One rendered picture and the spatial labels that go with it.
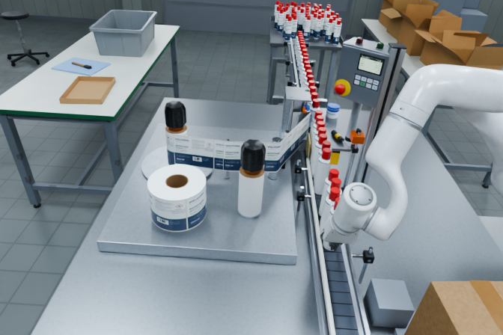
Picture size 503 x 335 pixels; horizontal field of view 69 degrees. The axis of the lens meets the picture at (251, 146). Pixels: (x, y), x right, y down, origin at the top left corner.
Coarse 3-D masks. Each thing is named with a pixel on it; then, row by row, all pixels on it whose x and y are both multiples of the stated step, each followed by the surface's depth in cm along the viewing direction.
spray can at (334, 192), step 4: (332, 188) 119; (336, 188) 119; (332, 192) 118; (336, 192) 117; (340, 192) 118; (328, 196) 122; (332, 196) 118; (336, 196) 118; (328, 200) 120; (332, 200) 119; (324, 204) 122; (328, 204) 120; (332, 204) 119; (324, 208) 122; (328, 208) 120; (324, 212) 122; (328, 212) 121; (324, 216) 123; (328, 216) 122; (324, 220) 124; (320, 224) 126; (320, 228) 127; (320, 232) 127
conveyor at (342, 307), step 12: (312, 180) 155; (324, 252) 123; (336, 252) 123; (336, 264) 119; (336, 276) 115; (336, 288) 111; (348, 288) 112; (324, 300) 108; (336, 300) 108; (348, 300) 108; (336, 312) 105; (348, 312) 105; (336, 324) 102; (348, 324) 102
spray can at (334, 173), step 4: (332, 168) 128; (332, 172) 126; (336, 172) 126; (332, 176) 126; (336, 176) 126; (328, 180) 128; (324, 184) 130; (328, 184) 128; (324, 188) 130; (324, 192) 131; (324, 196) 131; (320, 204) 135; (320, 208) 135; (320, 212) 136; (320, 216) 136
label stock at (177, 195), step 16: (160, 176) 129; (176, 176) 131; (192, 176) 130; (160, 192) 122; (176, 192) 122; (192, 192) 123; (160, 208) 122; (176, 208) 121; (192, 208) 124; (160, 224) 127; (176, 224) 125; (192, 224) 128
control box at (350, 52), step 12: (348, 48) 121; (360, 48) 119; (372, 48) 118; (384, 48) 119; (348, 60) 122; (348, 72) 124; (360, 72) 121; (384, 72) 117; (336, 84) 129; (348, 84) 126; (348, 96) 128; (360, 96) 125; (372, 96) 122
